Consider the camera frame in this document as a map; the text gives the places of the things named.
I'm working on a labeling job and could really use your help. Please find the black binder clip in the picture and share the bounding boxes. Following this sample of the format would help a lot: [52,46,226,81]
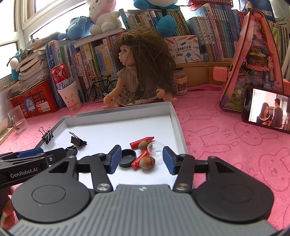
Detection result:
[39,126,54,144]
[69,131,87,147]

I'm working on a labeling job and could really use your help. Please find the black ringed lid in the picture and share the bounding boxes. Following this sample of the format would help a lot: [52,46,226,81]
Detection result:
[119,149,137,168]

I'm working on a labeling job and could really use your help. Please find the clear plastic round lid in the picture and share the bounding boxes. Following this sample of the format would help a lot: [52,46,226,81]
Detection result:
[148,142,165,164]

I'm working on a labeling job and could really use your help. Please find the red crayon translucent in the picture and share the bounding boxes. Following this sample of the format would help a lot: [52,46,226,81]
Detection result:
[131,149,150,170]

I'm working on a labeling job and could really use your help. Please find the brown hazelnut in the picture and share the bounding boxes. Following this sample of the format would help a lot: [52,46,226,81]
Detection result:
[139,156,155,170]
[138,140,151,151]

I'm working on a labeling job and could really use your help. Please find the red crayon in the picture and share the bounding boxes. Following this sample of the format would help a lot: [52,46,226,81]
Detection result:
[130,136,154,149]

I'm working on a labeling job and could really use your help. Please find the black round cap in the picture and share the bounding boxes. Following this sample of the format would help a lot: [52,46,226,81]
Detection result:
[65,145,78,156]

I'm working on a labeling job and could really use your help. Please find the black binder clip on tray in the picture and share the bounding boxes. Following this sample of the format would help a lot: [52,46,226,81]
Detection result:
[39,126,54,144]

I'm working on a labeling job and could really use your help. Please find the clear acrylic block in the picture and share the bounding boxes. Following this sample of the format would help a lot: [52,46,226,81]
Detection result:
[8,105,28,134]

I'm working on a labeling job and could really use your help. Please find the red plastic basket left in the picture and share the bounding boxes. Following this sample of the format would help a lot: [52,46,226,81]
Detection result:
[9,79,59,118]

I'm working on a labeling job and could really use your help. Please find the white cardboard tray box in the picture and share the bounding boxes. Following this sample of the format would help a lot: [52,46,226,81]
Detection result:
[36,102,188,190]

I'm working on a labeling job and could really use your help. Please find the white cat paper cup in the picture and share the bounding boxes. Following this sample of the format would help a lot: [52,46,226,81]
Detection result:
[58,82,82,111]

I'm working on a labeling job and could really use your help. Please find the red Budweiser can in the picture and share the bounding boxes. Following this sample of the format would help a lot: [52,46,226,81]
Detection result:
[52,63,74,90]

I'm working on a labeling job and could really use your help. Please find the miniature black bicycle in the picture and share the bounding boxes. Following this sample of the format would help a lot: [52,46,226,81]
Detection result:
[86,75,117,102]

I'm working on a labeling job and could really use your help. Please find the stack of books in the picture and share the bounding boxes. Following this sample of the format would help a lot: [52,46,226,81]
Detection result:
[1,35,55,94]

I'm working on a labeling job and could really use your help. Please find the pink lidded jar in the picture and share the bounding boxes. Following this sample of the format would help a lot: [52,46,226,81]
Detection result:
[173,70,188,95]

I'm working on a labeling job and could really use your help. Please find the wooden drawer shelf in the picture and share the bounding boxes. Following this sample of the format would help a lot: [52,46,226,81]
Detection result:
[176,62,231,87]

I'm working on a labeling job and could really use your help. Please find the blue white plush left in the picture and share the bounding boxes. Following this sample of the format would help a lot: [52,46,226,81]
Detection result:
[6,51,21,81]

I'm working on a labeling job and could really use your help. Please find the row of upright books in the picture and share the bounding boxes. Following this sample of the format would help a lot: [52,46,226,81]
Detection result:
[45,1,289,111]

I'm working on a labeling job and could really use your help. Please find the brown haired doll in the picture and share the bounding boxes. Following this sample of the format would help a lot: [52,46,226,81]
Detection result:
[103,29,177,109]

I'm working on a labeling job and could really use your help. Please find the smartphone playing video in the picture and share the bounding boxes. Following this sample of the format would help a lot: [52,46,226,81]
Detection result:
[242,86,289,134]

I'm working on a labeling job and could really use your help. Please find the label printer box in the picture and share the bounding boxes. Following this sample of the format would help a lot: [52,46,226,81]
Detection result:
[164,35,201,64]

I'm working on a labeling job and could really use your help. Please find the pink triangular toy house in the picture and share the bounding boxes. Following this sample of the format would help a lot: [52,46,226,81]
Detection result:
[219,9,284,112]

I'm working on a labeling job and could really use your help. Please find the small blue plush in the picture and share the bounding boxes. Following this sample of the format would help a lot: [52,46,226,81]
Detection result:
[57,16,94,40]

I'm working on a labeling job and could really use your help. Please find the blue plush toy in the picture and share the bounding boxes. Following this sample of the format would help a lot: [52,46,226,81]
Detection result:
[134,0,180,38]

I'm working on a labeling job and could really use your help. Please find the pink white rabbit plush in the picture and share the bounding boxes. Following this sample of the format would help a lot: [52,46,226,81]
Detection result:
[86,0,122,36]

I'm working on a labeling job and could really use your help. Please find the red basket on books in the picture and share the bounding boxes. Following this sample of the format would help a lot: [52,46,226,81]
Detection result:
[188,0,233,7]

